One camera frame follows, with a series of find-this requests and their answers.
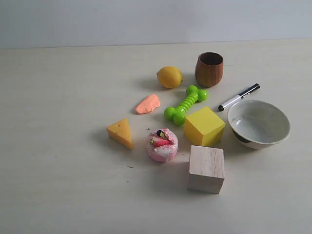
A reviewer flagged yellow lemon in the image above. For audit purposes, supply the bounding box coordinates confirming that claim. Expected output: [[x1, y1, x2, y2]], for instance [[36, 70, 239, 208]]
[[156, 66, 183, 89]]

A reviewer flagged yellow cheese wedge toy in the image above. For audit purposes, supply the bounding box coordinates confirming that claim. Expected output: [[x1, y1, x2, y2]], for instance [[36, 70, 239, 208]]
[[106, 118, 133, 150]]

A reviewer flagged black and white marker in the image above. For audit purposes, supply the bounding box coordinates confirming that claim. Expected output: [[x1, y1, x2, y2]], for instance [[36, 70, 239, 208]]
[[217, 83, 260, 112]]

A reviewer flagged green bone dog toy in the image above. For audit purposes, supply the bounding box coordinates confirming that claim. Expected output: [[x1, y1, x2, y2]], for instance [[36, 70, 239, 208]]
[[164, 85, 208, 126]]

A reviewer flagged light wooden cube block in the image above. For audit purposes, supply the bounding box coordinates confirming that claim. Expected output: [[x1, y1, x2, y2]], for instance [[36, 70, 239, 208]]
[[187, 145, 225, 194]]

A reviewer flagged white ceramic bowl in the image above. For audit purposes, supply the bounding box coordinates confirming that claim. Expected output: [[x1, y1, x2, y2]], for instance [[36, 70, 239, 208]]
[[227, 100, 291, 150]]

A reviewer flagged orange salmon-coloured toy piece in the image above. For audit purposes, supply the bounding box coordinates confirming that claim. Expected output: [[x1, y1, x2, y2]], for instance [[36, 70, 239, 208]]
[[136, 94, 160, 114]]

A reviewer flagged pink strawberry cake toy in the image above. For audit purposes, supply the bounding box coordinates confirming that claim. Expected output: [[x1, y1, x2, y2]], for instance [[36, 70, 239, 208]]
[[146, 128, 178, 163]]

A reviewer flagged yellow cube block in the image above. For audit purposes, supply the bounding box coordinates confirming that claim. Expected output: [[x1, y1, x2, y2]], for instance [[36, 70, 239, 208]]
[[184, 107, 226, 147]]

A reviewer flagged brown wooden cup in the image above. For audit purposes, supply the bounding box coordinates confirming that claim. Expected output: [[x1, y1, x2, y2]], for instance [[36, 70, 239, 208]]
[[195, 52, 224, 88]]

